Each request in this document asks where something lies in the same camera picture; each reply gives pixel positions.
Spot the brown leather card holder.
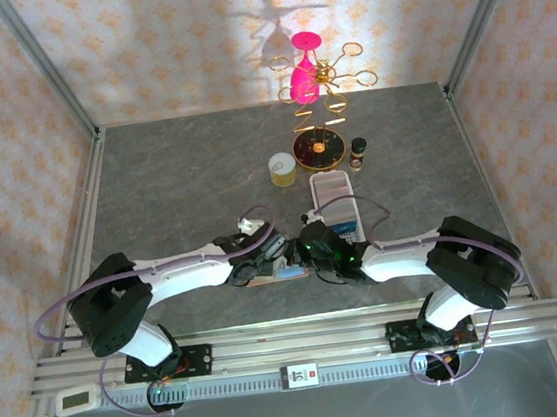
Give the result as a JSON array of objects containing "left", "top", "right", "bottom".
[{"left": 242, "top": 263, "right": 313, "bottom": 290}]

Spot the black-capped spice bottle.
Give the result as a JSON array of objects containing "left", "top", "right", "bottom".
[{"left": 347, "top": 136, "right": 371, "bottom": 173}]

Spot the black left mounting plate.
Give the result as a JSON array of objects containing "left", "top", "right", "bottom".
[{"left": 122, "top": 343, "right": 216, "bottom": 387}]

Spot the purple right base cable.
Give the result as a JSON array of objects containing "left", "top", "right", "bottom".
[{"left": 404, "top": 309, "right": 503, "bottom": 390}]

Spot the aluminium side rail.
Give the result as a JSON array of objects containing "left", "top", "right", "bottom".
[
  {"left": 442, "top": 76, "right": 541, "bottom": 308},
  {"left": 46, "top": 127, "right": 129, "bottom": 347}
]

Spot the grey slotted cable duct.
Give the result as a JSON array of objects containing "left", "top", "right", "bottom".
[{"left": 100, "top": 349, "right": 484, "bottom": 412}]

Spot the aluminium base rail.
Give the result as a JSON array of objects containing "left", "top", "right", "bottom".
[{"left": 25, "top": 287, "right": 557, "bottom": 402}]

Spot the pink wine glass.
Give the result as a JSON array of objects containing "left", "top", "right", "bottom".
[{"left": 282, "top": 30, "right": 329, "bottom": 106}]

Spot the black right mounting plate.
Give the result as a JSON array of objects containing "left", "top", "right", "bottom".
[{"left": 384, "top": 311, "right": 479, "bottom": 356}]

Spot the white number tag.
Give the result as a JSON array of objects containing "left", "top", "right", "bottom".
[{"left": 278, "top": 361, "right": 322, "bottom": 393}]

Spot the yellow tin can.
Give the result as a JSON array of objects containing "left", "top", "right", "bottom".
[{"left": 266, "top": 150, "right": 300, "bottom": 189}]

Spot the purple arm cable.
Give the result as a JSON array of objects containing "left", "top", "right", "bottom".
[
  {"left": 23, "top": 203, "right": 288, "bottom": 348},
  {"left": 315, "top": 176, "right": 528, "bottom": 315}
]

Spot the white plastic basket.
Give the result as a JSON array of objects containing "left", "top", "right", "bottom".
[{"left": 307, "top": 167, "right": 368, "bottom": 248}]

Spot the gold wire glass rack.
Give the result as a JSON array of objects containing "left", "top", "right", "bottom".
[{"left": 265, "top": 39, "right": 389, "bottom": 177}]

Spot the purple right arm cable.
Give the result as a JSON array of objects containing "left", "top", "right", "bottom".
[{"left": 315, "top": 176, "right": 528, "bottom": 315}]

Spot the black mounting plate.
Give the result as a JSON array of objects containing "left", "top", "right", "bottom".
[
  {"left": 384, "top": 311, "right": 479, "bottom": 356},
  {"left": 122, "top": 343, "right": 216, "bottom": 387}
]

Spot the aluminium frame post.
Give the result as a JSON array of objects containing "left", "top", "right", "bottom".
[
  {"left": 0, "top": 0, "right": 103, "bottom": 150},
  {"left": 433, "top": 0, "right": 541, "bottom": 98}
]

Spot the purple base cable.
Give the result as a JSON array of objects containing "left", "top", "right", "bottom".
[
  {"left": 96, "top": 349, "right": 190, "bottom": 417},
  {"left": 404, "top": 309, "right": 503, "bottom": 390}
]

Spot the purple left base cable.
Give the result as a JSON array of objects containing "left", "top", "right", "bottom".
[{"left": 96, "top": 349, "right": 190, "bottom": 417}]

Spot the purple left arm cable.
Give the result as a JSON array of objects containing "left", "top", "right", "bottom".
[{"left": 23, "top": 203, "right": 288, "bottom": 348}]

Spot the white digital timer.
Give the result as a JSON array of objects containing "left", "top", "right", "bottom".
[{"left": 52, "top": 383, "right": 104, "bottom": 417}]

